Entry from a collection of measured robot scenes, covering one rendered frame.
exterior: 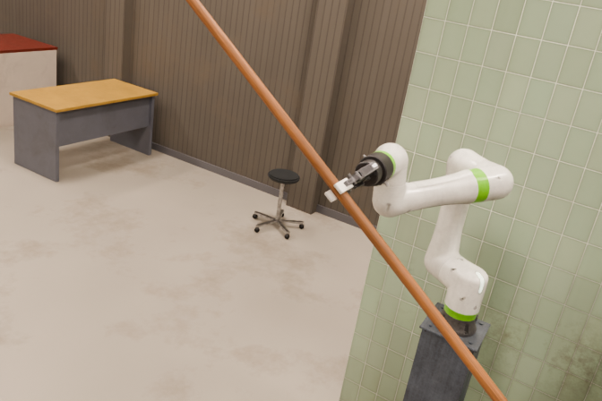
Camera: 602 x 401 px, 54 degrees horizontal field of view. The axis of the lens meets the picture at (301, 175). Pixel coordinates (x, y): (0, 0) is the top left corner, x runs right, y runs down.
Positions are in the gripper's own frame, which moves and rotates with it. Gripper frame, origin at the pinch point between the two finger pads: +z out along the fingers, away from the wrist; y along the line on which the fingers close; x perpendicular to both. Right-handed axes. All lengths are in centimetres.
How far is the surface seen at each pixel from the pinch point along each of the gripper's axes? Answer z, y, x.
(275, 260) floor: -246, 244, 15
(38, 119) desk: -214, 350, 261
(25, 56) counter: -299, 412, 387
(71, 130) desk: -235, 345, 239
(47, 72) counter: -328, 429, 375
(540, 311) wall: -121, 31, -86
